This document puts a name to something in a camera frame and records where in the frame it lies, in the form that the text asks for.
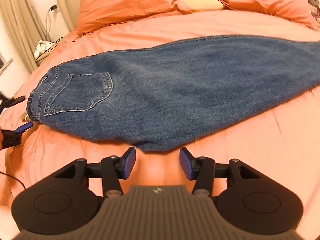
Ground beige curtain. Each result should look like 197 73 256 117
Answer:
1 0 46 73

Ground purple plush bear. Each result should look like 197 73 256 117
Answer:
308 0 320 23

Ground yellow cushion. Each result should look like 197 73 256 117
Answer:
180 0 224 12

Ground orange bed sheet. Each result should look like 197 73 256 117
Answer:
0 9 320 240

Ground left bedside table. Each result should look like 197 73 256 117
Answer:
35 40 60 66

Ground white cloth on nightstand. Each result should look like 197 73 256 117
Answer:
34 40 56 60

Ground left orange pillow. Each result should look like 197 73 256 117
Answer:
77 0 191 36

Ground blue denim jeans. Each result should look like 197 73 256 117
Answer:
27 35 319 151

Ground charger cable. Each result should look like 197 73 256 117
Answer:
37 4 65 55

